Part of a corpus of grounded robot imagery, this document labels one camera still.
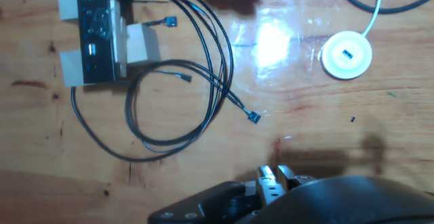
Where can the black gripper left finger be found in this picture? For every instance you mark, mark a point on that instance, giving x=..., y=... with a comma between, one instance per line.
x=268, y=186

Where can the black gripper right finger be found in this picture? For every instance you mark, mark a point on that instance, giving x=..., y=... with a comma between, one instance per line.
x=288, y=180

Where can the black USB docking station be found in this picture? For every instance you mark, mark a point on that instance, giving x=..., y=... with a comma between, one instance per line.
x=95, y=47

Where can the light wooden cube block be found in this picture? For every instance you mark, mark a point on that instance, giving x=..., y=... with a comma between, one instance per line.
x=71, y=68
x=142, y=44
x=68, y=1

